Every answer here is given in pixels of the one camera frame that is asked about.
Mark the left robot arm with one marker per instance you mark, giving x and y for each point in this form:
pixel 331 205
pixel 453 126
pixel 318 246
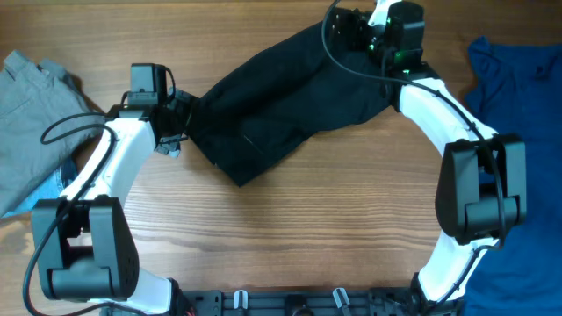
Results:
pixel 84 251

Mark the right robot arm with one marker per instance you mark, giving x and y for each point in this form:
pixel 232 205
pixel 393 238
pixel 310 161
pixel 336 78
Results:
pixel 481 191

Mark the light blue jeans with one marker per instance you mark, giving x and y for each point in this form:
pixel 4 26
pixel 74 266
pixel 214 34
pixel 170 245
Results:
pixel 50 188

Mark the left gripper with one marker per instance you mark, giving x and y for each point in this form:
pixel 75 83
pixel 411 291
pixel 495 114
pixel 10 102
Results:
pixel 179 118

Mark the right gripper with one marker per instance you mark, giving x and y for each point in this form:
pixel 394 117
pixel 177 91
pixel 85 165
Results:
pixel 347 25

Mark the black t-shirt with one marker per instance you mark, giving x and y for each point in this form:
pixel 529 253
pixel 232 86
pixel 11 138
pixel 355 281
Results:
pixel 259 113

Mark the grey folded trousers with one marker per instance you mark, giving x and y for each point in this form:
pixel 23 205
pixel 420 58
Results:
pixel 33 97

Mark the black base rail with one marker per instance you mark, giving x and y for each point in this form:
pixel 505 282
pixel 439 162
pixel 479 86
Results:
pixel 290 303

